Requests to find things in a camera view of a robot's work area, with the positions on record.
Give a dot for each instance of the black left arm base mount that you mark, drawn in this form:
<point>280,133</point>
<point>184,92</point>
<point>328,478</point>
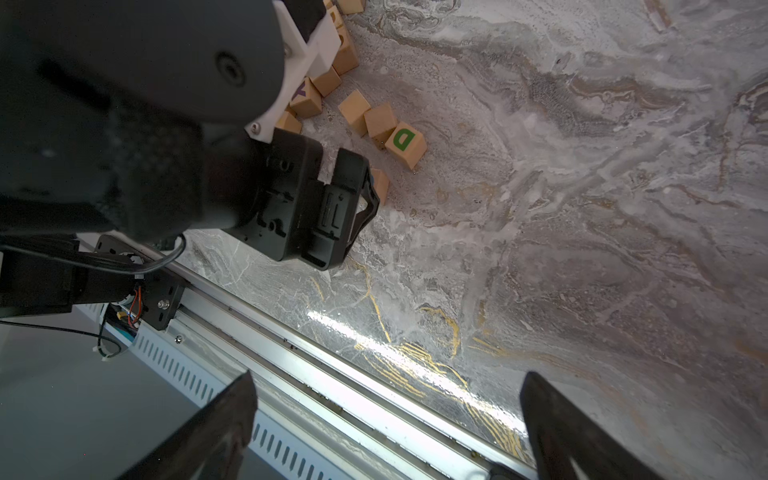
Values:
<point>161,291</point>

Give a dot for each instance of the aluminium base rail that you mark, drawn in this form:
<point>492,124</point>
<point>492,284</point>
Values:
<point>356,378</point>

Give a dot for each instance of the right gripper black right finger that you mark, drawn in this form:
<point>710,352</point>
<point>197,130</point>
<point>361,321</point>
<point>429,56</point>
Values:
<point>566,443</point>

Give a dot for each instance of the plain wooden block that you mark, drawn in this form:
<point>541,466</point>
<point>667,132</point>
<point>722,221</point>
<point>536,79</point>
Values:
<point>381,122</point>
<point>353,109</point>

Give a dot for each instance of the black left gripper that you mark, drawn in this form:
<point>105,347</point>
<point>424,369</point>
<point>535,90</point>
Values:
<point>291,214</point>

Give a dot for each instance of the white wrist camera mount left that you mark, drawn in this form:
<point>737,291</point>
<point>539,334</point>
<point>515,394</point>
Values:
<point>302,58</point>

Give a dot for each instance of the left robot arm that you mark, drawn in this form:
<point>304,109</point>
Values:
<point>152,118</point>

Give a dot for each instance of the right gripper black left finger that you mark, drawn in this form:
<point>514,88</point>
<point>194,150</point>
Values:
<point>211,444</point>

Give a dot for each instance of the wooden block blue E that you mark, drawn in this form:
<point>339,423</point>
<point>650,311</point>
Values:
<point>381,184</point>

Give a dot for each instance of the wooden block yellow I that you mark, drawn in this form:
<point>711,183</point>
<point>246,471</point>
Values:
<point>289,122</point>

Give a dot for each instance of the wooden block green D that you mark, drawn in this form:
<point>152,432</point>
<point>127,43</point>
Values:
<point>408,144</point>

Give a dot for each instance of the wooden block purple X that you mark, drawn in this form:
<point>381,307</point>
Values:
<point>306,101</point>

